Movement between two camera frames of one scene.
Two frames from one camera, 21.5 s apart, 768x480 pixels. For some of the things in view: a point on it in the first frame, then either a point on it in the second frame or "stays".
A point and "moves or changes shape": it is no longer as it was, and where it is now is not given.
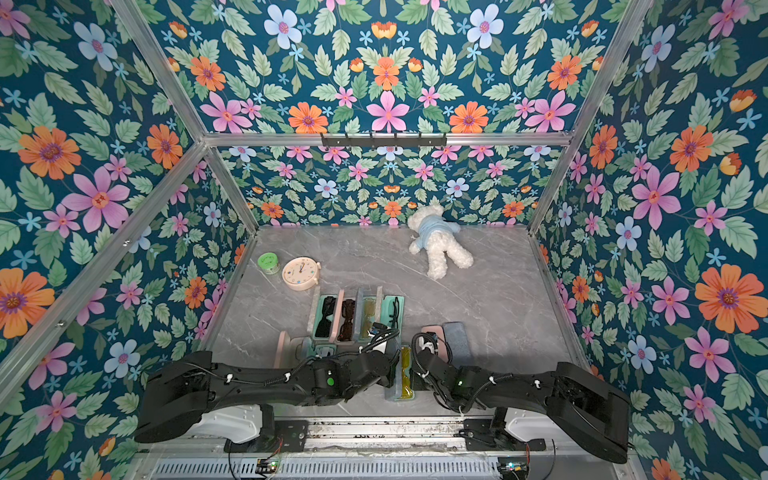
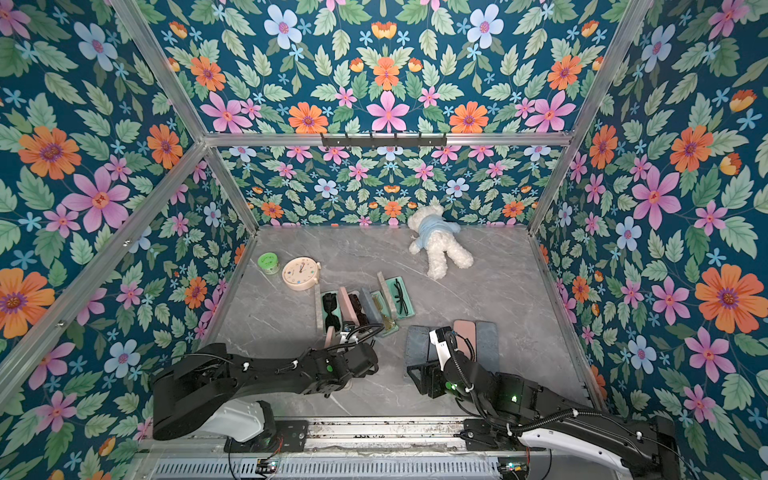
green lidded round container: [268, 262] stays
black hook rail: [394, 141] stays
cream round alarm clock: [301, 273] stays
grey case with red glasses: [457, 338] moves or changes shape
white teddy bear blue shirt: [437, 235] stays
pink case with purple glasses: [442, 350] moves or changes shape
